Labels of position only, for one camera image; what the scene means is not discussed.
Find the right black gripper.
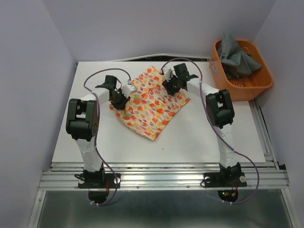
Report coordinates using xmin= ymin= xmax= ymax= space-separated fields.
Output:
xmin=162 ymin=72 xmax=181 ymax=95

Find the floral orange skirt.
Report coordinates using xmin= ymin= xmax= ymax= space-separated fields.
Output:
xmin=109 ymin=66 xmax=190 ymax=141

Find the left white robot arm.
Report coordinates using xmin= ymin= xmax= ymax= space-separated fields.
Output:
xmin=66 ymin=75 xmax=137 ymax=189

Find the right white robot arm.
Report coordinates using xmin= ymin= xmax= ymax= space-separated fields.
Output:
xmin=160 ymin=63 xmax=242 ymax=188

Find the grey skirt in basket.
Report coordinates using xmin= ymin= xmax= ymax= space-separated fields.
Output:
xmin=217 ymin=34 xmax=262 ymax=79

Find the orange plastic basket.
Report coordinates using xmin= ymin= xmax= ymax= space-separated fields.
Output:
xmin=209 ymin=39 xmax=273 ymax=101

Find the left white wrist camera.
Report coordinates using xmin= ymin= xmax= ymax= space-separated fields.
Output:
xmin=122 ymin=80 xmax=137 ymax=98

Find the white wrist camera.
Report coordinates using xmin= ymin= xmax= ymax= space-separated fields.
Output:
xmin=122 ymin=80 xmax=137 ymax=98
xmin=161 ymin=68 xmax=173 ymax=82

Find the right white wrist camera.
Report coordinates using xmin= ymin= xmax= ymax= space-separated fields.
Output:
xmin=161 ymin=68 xmax=173 ymax=82

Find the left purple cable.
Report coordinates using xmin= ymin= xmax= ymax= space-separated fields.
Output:
xmin=83 ymin=68 xmax=133 ymax=207

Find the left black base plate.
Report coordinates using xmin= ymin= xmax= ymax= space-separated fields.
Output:
xmin=74 ymin=173 xmax=121 ymax=189

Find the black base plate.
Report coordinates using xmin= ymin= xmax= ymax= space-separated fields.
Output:
xmin=200 ymin=172 xmax=247 ymax=189
xmin=74 ymin=173 xmax=121 ymax=189

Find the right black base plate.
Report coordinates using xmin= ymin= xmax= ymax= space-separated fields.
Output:
xmin=200 ymin=172 xmax=247 ymax=189

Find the aluminium rail frame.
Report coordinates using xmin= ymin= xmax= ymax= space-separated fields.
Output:
xmin=29 ymin=101 xmax=301 ymax=228

